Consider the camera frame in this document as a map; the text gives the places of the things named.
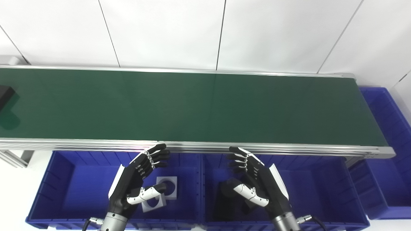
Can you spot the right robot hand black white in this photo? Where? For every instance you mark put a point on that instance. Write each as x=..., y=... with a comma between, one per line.
x=266, y=186

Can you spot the blue plastic bin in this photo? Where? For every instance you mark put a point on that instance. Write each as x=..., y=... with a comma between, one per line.
x=382, y=179
x=80, y=186
x=321, y=192

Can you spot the green conveyor belt aluminium frame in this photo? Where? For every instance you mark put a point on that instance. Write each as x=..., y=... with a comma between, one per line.
x=192, y=106

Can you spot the black cylinder-on-block part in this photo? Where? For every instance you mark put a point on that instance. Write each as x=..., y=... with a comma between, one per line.
x=4, y=94
x=226, y=199

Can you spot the white square part with hole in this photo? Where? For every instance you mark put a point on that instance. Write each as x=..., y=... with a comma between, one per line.
x=149, y=207
x=173, y=189

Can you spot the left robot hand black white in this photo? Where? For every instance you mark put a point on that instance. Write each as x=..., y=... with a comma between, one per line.
x=128, y=183

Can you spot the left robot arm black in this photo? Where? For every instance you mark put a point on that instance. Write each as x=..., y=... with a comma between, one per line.
x=114, y=223

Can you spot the aluminium conveyor leg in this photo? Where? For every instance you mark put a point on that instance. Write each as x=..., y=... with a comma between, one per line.
x=14, y=158
x=354, y=161

